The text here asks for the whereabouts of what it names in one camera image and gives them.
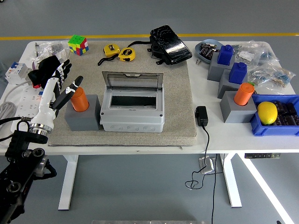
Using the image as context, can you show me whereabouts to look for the white table leg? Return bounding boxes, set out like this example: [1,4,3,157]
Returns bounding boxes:
[219,153,243,208]
[57,154,79,210]

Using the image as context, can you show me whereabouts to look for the blue plastic bin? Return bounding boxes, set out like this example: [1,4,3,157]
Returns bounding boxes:
[249,94,299,137]

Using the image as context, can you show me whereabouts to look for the large colourful puzzle cube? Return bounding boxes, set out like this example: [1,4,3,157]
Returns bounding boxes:
[68,34,89,56]

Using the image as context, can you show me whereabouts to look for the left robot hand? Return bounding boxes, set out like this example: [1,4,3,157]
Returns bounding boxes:
[30,59,84,128]

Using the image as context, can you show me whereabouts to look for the grey block holder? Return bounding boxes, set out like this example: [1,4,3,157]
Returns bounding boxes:
[217,69,248,99]
[207,52,235,82]
[219,91,257,124]

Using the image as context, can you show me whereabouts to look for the grey-white power cable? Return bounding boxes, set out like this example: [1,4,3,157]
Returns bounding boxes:
[0,80,31,131]

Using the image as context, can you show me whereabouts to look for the grey block with round hole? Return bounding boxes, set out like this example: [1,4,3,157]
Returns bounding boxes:
[64,94,101,132]

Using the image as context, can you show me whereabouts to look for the orange cylinder battery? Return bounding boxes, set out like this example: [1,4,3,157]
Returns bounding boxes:
[70,86,90,112]
[234,83,255,106]

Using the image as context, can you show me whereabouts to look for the white blue circuit breaker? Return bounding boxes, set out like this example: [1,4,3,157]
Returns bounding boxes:
[5,61,32,84]

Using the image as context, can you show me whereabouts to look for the black power adapter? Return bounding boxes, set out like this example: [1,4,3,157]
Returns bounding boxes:
[195,105,209,127]

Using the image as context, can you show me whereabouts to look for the black capacitors pile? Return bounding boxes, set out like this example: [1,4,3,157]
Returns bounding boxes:
[273,99,299,126]

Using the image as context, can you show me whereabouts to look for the smoked transparent box lid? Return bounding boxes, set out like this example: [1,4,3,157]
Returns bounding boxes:
[102,71,164,91]

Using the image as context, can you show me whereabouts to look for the white power strip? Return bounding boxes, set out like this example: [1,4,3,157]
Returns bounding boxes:
[10,80,51,135]

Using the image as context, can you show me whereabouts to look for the yellow tape measure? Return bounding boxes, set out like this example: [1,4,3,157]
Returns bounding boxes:
[97,43,121,66]
[118,47,136,63]

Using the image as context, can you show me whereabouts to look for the clear bag of resistors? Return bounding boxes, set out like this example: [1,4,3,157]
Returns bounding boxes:
[247,63,296,91]

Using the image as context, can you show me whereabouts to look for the clear bag blue parts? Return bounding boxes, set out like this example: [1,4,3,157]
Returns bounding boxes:
[253,41,281,68]

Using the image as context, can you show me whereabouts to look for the black capacitor pack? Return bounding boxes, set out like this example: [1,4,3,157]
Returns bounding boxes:
[200,43,214,58]

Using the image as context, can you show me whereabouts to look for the black pouch with strap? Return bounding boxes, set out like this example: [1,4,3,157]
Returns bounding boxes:
[128,24,193,66]

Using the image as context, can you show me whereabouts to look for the clear bags small parts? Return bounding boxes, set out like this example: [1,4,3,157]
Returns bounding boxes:
[25,41,71,70]

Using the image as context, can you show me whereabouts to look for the black adapter cord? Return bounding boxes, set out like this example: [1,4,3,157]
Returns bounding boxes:
[185,125,211,190]

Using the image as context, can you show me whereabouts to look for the black cloth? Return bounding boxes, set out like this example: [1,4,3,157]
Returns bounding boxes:
[27,55,66,89]

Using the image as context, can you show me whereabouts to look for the black hanging cable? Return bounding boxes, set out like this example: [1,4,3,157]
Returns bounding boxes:
[211,154,225,224]

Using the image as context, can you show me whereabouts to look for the grey plastic junction box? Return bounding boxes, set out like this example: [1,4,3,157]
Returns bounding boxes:
[100,85,165,133]

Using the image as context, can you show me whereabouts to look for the grey-brown mat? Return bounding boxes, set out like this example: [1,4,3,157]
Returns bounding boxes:
[48,41,197,147]

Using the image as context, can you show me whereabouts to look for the yellow lemon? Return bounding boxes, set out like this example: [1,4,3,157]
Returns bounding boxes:
[257,101,278,125]

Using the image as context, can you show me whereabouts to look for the blue-grey dish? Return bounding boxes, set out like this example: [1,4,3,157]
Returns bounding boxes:
[194,39,224,64]

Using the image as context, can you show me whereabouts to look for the clear bag white parts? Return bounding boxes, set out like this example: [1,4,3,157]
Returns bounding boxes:
[235,43,260,67]

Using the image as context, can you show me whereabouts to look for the black table control panel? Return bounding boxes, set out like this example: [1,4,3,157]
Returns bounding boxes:
[244,153,282,160]

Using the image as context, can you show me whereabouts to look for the blue bottle-shaped block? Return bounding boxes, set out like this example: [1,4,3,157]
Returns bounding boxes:
[228,62,248,84]
[217,44,235,66]

